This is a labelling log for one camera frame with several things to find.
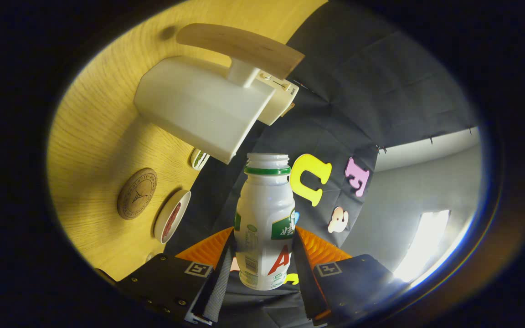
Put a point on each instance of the white round plate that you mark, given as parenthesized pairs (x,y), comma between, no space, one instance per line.
(161,223)

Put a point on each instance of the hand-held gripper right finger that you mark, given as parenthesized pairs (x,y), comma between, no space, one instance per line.
(306,284)

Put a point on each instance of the round cork coaster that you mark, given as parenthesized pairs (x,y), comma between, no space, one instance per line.
(137,193)

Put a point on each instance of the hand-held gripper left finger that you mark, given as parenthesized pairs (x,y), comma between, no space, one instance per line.
(219,284)

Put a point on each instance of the wooden table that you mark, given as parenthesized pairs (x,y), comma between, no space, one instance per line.
(94,136)

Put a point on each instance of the black backdrop cloth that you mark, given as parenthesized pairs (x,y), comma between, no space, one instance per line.
(372,73)

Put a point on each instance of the white toaster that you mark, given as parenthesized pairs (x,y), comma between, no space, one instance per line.
(277,105)

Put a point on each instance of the bright ceiling light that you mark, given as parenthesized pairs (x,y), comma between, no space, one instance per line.
(424,241)

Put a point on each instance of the white divided dish with beans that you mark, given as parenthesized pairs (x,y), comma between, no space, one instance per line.
(198,159)

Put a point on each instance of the white juice bottle green label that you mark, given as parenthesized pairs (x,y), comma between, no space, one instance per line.
(262,214)

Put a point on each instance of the reddish meat slice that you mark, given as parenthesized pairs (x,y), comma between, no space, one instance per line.
(171,221)

